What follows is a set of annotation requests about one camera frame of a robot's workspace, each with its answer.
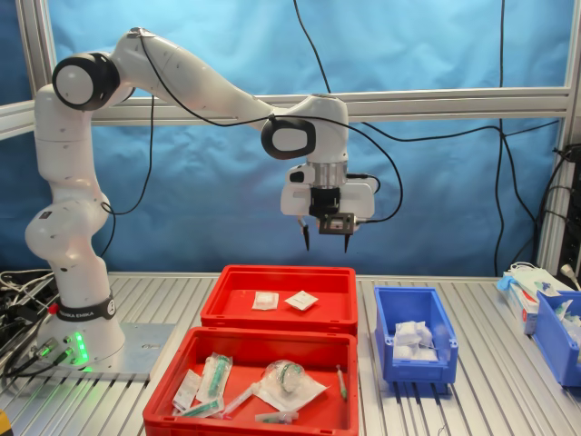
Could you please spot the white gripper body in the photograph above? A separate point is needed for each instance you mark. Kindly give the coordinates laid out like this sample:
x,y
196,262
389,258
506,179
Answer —
x,y
295,200

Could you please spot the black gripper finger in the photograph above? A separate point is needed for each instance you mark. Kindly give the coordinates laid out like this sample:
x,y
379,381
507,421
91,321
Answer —
x,y
347,241
306,236

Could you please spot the white bandage roll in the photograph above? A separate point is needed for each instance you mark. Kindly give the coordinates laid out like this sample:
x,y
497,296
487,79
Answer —
x,y
413,333
415,353
265,301

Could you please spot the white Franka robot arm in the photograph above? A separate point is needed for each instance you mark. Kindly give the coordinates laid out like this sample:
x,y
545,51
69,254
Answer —
x,y
68,227

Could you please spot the cardboard face mask box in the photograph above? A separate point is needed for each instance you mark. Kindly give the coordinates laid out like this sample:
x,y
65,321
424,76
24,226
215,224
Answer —
x,y
522,313

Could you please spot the yellow emergency stop button box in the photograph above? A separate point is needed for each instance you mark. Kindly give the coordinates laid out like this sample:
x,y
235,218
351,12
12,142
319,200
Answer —
x,y
3,424

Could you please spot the red plastic crate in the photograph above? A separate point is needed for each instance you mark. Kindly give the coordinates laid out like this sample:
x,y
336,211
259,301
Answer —
x,y
245,349
336,300

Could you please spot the flat printed bandage packet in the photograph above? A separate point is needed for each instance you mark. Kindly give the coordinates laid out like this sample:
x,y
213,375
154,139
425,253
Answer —
x,y
301,300

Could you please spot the thin green tipped needle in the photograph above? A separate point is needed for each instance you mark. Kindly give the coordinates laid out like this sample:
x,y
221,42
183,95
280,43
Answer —
x,y
342,386

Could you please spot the coiled tubing clear package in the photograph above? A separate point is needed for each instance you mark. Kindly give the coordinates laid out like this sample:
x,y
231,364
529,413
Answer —
x,y
290,381

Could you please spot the blue plastic storage bin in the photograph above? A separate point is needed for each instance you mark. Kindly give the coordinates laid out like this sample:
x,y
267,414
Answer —
x,y
551,345
422,370

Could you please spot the large green syringe package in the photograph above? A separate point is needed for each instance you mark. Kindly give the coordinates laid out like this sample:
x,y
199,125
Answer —
x,y
215,377

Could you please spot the pink tipped syringe package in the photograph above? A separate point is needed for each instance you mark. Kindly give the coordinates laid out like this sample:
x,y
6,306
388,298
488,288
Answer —
x,y
240,397

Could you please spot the light blue face masks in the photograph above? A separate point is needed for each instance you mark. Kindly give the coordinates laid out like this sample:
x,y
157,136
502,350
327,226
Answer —
x,y
526,277

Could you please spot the small green cannula packet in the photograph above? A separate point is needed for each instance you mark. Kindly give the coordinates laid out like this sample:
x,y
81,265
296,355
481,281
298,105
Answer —
x,y
272,419

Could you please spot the blue fabric backdrop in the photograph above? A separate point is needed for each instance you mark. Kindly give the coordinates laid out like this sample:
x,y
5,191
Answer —
x,y
408,45

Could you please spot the white printed paper packet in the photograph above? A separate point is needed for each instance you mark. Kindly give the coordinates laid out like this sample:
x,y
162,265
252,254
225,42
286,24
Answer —
x,y
186,390

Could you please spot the slim green syringe package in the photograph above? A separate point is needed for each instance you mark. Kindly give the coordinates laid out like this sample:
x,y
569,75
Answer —
x,y
202,408

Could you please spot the white power plug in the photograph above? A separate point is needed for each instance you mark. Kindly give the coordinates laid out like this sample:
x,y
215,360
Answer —
x,y
567,271

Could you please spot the black equipment rack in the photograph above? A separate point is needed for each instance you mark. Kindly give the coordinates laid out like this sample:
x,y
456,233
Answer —
x,y
574,227

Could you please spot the pile of clear medical packets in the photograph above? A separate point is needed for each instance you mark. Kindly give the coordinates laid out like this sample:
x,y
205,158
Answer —
x,y
569,318

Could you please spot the grey wrist camera black mount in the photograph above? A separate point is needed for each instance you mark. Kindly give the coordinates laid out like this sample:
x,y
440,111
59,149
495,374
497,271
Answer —
x,y
336,224

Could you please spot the aluminium profile frame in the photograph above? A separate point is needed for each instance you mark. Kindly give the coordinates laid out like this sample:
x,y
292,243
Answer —
x,y
454,97

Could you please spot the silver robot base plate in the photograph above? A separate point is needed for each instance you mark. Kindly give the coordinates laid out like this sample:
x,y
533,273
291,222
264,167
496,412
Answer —
x,y
145,349

